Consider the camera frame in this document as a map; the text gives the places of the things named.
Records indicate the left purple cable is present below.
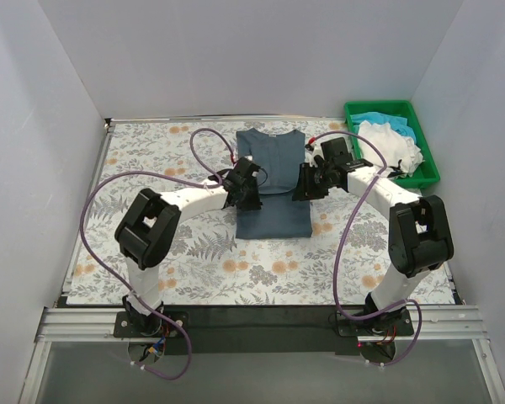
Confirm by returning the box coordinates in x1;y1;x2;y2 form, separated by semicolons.
79;128;241;380

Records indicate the dark blue-grey t-shirt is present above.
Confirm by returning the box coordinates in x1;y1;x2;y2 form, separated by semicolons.
236;129;312;240

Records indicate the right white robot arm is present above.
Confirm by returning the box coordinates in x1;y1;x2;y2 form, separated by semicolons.
292;131;454;335

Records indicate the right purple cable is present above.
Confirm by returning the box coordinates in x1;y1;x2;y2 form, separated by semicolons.
305;130;423;367

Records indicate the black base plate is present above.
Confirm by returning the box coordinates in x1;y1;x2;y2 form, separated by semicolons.
113;305;417;355

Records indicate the green plastic bin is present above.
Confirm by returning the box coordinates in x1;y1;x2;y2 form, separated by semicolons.
344;100;440;189

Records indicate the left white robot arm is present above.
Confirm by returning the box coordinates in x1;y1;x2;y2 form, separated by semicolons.
114;156;267;337

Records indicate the white t-shirt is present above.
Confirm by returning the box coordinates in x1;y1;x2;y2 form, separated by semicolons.
357;120;423;177

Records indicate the floral patterned table mat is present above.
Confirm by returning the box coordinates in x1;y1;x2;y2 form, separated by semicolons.
66;119;462;306

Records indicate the purple cable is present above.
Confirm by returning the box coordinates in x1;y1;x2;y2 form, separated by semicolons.
305;130;423;367
79;128;241;380

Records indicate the light blue t-shirt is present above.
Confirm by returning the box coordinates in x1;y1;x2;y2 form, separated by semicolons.
350;111;417;142

